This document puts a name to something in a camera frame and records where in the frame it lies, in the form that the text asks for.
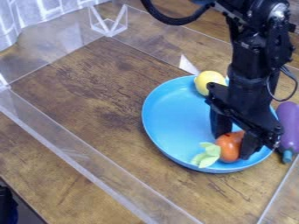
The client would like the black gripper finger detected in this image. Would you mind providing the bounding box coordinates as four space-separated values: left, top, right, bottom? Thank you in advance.
239 131 263 160
209 108 232 138

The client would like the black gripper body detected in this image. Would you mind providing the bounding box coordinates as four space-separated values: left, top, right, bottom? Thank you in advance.
205 66 283 149

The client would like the orange toy carrot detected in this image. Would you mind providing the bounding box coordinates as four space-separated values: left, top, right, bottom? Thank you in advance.
191 130 245 168

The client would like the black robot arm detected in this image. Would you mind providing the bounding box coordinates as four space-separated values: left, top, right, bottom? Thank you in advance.
191 0 295 159

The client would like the blue round tray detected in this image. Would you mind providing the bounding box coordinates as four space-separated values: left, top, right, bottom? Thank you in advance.
141 75 272 173

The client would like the purple toy eggplant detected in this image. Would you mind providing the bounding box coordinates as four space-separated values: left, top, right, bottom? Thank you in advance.
275 101 299 163

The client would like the yellow toy lemon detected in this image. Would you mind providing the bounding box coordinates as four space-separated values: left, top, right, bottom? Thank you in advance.
193 71 227 96

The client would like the white patterned curtain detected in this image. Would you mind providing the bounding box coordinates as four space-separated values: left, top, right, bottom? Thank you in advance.
0 0 109 52

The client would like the black cable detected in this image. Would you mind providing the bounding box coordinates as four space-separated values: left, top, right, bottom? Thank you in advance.
139 0 215 26

